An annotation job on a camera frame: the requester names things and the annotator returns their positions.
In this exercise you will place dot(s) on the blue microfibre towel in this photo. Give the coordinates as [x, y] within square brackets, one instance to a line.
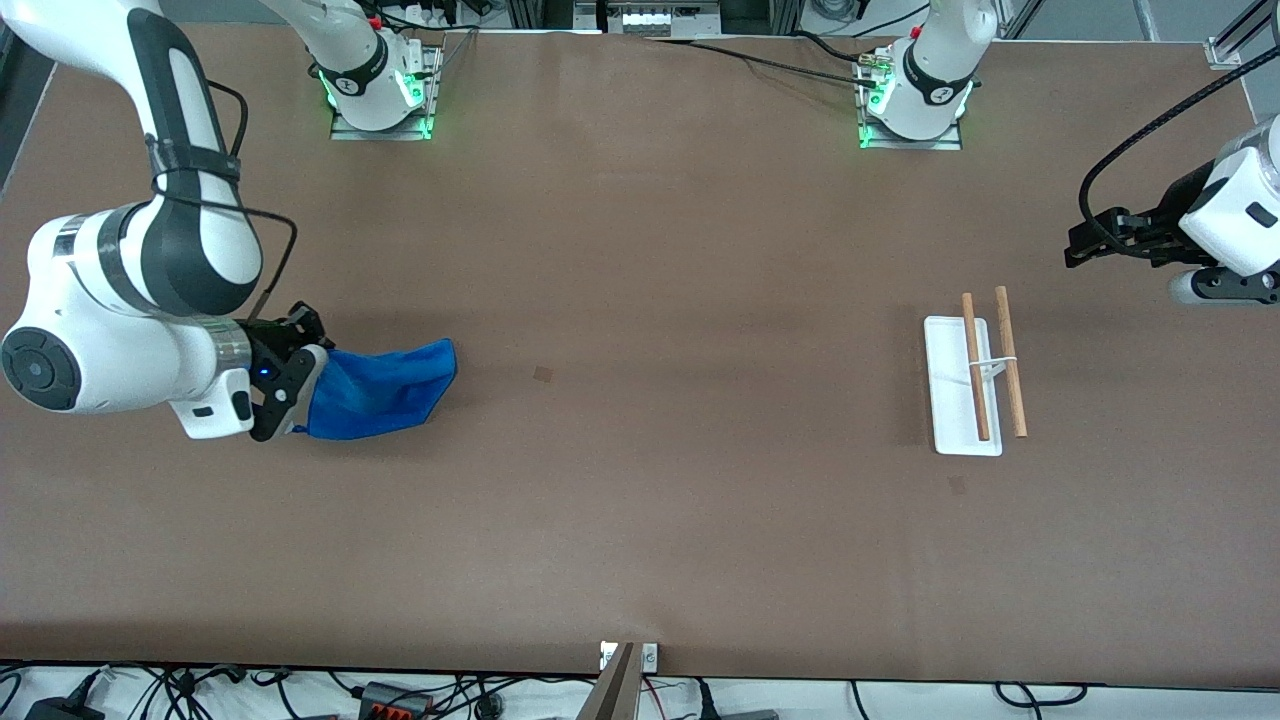
[380, 395]

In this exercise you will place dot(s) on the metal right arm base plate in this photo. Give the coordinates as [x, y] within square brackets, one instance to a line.
[380, 134]

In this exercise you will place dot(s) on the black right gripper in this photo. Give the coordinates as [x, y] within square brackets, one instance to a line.
[266, 343]

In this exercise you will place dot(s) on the black power adapter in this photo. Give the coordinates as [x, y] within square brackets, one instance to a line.
[60, 710]

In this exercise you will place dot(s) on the white metal bracket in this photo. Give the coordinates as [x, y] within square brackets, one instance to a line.
[650, 657]

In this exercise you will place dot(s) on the black flat box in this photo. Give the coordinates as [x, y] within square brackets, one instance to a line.
[740, 715]

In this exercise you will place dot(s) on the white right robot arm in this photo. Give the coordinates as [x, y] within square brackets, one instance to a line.
[90, 300]

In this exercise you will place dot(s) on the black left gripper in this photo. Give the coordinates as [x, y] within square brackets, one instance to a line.
[1168, 209]

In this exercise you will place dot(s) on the aluminium corner profile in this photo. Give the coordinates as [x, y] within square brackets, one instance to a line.
[1222, 52]

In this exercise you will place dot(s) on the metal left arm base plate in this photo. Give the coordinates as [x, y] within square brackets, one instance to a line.
[910, 145]

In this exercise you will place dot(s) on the white rack with wooden rods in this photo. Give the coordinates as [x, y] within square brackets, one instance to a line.
[950, 400]

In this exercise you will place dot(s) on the black orange power box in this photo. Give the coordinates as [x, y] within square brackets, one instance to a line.
[395, 702]

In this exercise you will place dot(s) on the black plug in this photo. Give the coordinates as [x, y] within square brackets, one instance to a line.
[486, 708]

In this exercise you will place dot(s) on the brown post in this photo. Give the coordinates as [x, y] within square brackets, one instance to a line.
[615, 690]

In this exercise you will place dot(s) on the grey connector box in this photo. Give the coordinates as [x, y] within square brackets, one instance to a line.
[650, 18]

